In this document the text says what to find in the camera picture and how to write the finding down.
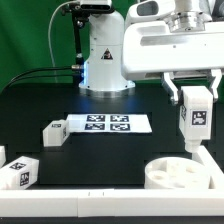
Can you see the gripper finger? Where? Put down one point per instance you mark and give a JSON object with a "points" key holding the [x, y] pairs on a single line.
{"points": [[170, 87], [214, 78]]}

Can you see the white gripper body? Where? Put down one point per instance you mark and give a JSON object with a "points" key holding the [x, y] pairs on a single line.
{"points": [[151, 48]]}

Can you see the white round stool seat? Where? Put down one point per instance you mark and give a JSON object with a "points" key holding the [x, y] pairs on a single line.
{"points": [[176, 173]]}

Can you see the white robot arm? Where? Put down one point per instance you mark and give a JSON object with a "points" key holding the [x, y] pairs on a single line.
{"points": [[104, 68]]}

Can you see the white marker sheet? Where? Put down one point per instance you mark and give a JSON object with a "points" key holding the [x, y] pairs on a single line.
{"points": [[109, 123]]}

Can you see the white L-shaped fence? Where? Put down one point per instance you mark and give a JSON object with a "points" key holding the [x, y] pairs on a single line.
{"points": [[119, 202]]}

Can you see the black camera on stand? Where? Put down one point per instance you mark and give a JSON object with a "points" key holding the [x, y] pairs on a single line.
{"points": [[97, 6]]}

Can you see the black camera stand pole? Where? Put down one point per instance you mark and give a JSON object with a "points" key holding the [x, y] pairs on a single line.
{"points": [[79, 19]]}

